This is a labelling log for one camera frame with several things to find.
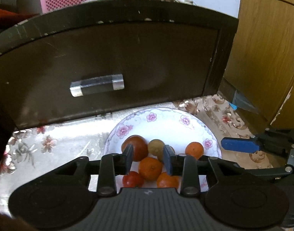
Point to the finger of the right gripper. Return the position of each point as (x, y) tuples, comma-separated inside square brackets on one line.
[(253, 144), (269, 172)]

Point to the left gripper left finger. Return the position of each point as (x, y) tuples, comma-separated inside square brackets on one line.
[(110, 166)]

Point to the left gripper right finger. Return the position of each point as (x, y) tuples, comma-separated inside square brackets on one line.
[(184, 166)]

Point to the orange tangerine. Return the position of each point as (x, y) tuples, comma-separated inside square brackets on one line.
[(195, 149), (150, 169), (166, 181)]

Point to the small red cherry tomato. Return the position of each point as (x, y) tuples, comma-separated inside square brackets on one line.
[(133, 180)]

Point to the dark red tomato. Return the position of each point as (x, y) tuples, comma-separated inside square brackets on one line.
[(140, 147)]

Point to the brown kiwi fruit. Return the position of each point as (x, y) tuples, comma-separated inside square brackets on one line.
[(155, 148)]

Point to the white floral plate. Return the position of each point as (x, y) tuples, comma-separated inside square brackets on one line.
[(173, 127)]

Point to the wooden wardrobe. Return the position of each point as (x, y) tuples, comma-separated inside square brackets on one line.
[(261, 64)]

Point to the floral beige tablecloth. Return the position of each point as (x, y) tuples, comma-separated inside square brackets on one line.
[(34, 152)]

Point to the dark wooden nightstand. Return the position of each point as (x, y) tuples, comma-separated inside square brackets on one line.
[(165, 52)]

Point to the red blanket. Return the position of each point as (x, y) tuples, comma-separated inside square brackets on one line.
[(9, 19)]

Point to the metal drawer handle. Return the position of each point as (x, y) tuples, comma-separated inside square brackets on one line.
[(94, 85)]

